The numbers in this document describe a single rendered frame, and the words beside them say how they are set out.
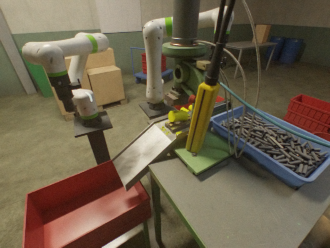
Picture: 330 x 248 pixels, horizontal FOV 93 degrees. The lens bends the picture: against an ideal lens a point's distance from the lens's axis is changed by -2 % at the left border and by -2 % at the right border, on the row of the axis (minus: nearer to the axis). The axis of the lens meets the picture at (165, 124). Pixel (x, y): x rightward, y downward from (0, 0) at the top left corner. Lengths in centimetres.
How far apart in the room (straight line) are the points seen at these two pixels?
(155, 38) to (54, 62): 54
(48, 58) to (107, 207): 93
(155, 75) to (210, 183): 74
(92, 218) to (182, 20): 121
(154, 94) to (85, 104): 47
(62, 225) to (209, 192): 92
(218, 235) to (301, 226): 32
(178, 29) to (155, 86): 45
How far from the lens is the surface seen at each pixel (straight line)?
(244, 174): 91
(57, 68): 94
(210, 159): 86
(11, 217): 231
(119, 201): 126
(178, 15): 81
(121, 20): 535
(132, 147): 106
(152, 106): 139
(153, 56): 109
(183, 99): 91
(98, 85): 325
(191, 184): 80
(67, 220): 131
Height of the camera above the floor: 160
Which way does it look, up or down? 34 degrees down
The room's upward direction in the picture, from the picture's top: straight up
